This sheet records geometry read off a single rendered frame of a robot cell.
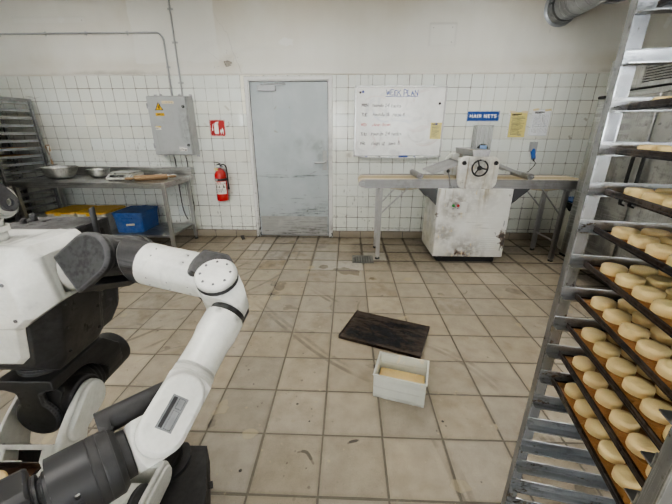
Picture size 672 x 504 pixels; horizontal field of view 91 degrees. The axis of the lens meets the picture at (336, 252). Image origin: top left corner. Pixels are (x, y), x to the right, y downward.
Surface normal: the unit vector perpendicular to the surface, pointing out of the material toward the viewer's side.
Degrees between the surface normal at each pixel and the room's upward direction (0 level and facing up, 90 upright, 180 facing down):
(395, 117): 90
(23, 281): 85
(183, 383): 43
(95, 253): 71
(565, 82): 90
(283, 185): 90
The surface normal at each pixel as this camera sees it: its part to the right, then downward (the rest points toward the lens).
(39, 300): 0.69, 0.17
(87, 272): -0.13, 0.01
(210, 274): 0.04, -0.69
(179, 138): -0.04, 0.35
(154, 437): 0.47, -0.52
